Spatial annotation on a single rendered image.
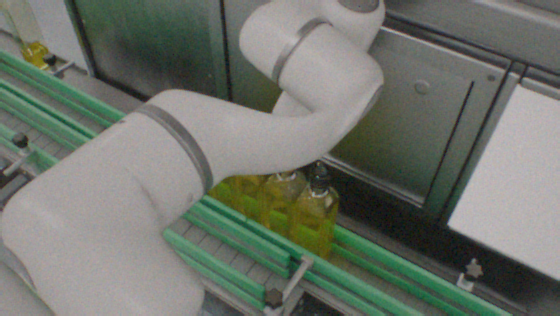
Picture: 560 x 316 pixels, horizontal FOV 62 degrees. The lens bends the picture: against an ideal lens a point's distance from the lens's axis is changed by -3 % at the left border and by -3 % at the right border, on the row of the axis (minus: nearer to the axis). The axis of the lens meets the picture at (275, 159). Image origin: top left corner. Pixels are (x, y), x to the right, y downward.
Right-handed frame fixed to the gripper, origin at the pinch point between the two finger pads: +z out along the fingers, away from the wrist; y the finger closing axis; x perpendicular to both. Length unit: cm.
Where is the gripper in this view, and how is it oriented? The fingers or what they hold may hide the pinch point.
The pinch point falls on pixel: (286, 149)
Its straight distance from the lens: 70.3
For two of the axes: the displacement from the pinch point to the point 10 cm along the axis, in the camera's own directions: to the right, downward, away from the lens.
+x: 8.1, 5.7, -1.5
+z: -2.2, 5.2, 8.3
